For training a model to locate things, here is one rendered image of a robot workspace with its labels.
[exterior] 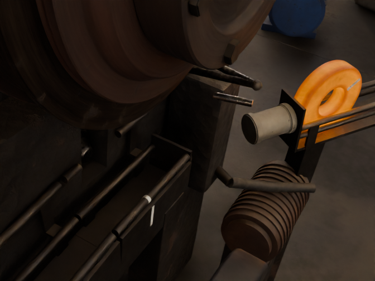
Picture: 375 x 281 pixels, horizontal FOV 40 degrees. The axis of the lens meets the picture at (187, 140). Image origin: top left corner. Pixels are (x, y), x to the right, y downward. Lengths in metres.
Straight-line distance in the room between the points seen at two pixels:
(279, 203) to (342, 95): 0.25
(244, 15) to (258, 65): 2.01
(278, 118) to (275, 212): 0.19
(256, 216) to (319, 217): 0.84
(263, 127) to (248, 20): 0.44
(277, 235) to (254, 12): 0.55
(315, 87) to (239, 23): 0.46
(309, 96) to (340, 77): 0.07
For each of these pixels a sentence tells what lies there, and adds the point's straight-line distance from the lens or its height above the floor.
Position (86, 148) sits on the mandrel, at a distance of 0.74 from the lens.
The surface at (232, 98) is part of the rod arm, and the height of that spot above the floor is 0.87.
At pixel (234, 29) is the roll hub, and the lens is 0.51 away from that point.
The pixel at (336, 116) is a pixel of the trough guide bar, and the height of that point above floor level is 0.68.
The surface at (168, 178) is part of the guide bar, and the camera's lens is 0.76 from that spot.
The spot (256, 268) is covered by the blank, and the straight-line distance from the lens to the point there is 0.44.
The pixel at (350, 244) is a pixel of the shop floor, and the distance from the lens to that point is 1.77.
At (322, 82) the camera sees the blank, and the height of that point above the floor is 0.76.
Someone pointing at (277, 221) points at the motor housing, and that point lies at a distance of 1.01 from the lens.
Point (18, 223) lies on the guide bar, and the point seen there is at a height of 0.76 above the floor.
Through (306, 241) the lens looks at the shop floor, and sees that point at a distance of 1.72.
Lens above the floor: 1.23
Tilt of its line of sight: 39 degrees down
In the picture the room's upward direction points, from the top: 9 degrees clockwise
